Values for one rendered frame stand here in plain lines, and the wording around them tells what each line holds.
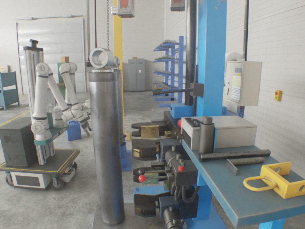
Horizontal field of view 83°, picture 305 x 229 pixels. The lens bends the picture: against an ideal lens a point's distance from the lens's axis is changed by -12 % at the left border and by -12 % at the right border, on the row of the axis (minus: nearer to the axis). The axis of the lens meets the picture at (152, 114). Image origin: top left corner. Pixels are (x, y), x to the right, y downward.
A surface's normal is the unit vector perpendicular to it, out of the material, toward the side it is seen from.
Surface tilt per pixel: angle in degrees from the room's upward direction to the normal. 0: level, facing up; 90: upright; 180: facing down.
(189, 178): 90
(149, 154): 90
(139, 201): 0
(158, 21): 90
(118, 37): 90
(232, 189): 0
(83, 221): 0
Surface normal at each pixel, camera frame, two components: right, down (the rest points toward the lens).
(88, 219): 0.00, -0.97
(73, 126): 0.56, 0.20
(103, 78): 0.33, 0.23
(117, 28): 0.11, 0.24
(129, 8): -0.14, 0.24
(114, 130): 0.76, 0.16
